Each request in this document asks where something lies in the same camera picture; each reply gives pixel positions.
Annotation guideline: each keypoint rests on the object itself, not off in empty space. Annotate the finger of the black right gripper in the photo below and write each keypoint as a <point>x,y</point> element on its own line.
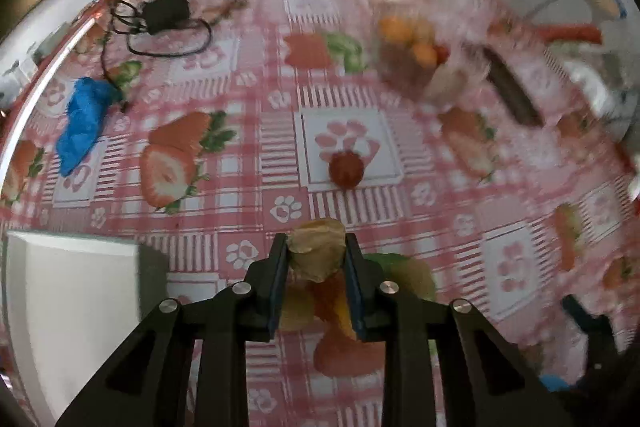
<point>602,365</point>

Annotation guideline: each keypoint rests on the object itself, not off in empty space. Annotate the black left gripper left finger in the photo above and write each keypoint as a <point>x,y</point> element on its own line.
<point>145,381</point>

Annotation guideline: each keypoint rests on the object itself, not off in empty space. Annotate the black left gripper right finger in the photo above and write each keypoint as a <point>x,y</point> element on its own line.
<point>449,351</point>

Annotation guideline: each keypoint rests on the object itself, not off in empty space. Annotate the pale yellow dried fruit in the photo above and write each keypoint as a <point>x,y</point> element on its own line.
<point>317,249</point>

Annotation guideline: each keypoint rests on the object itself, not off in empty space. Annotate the red cherry tomato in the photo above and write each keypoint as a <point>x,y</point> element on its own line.
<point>346,169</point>

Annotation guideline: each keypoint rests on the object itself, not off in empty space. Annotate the white tray box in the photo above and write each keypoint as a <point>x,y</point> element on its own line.
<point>68,302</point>

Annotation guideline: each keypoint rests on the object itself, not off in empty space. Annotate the pink strawberry pattern tablecloth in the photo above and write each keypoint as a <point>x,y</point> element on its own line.
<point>207,157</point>

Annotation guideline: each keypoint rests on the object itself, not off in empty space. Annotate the blue crumpled cloth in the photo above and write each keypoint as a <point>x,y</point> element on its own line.
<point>86,111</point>

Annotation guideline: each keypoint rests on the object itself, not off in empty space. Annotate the dark smartphone red case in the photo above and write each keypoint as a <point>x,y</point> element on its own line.
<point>511,92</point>

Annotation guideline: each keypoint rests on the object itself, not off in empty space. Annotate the clear glass fruit bowl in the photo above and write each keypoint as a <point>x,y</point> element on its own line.
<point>420,55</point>

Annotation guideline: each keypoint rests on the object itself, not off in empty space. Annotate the black power adapter with cable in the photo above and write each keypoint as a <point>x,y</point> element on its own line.
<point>152,18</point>

